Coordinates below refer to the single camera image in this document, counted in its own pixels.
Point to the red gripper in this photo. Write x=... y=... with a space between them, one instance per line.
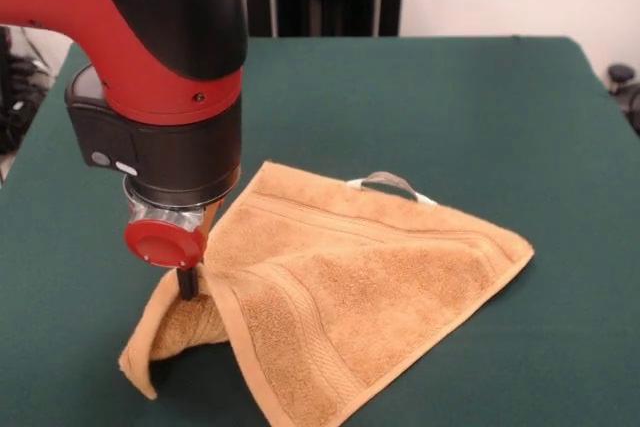
x=165 y=244

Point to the tan terry towel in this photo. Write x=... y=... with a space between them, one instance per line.
x=375 y=297

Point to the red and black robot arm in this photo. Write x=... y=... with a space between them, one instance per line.
x=150 y=47

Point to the dark green table cloth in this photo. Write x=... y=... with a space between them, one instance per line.
x=450 y=112

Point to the dark stand base foot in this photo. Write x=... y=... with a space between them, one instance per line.
x=620 y=74

